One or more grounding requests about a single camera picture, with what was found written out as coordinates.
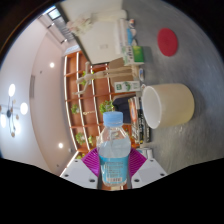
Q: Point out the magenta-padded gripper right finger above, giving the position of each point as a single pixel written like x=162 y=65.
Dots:
x=148 y=172

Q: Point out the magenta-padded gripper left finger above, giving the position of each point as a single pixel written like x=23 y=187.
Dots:
x=80 y=172

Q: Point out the clear blue-capped water bottle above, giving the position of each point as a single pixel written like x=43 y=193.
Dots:
x=114 y=160

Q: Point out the colourful book stack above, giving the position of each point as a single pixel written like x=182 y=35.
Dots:
x=146 y=153

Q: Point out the recessed ceiling light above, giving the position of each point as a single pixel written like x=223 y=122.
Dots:
x=60 y=145
x=51 y=65

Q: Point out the wooden shelf unit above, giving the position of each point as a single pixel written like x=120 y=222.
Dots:
x=86 y=113

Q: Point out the cream ribbed cup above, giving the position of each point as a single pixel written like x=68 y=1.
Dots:
x=175 y=103

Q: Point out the green white drink carton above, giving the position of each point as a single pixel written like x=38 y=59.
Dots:
x=126 y=86

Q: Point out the ceiling lamp with round bulbs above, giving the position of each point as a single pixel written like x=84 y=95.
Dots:
x=11 y=110

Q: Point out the ceiling air vent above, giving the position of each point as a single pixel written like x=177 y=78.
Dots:
x=32 y=86

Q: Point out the tan chair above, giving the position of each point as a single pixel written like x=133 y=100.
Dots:
x=116 y=64

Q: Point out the green white box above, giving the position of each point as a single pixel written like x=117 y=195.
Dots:
x=133 y=55

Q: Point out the flat round red coaster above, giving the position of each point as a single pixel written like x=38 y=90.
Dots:
x=167 y=41

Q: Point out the white book stack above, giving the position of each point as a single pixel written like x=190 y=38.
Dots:
x=125 y=33

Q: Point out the grey curtain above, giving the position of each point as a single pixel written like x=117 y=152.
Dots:
x=60 y=30

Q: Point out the white vase with flowers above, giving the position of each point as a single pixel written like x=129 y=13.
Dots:
x=80 y=25

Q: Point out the window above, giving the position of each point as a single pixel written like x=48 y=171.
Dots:
x=54 y=14

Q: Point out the white wall outlet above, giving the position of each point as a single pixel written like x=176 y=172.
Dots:
x=104 y=46

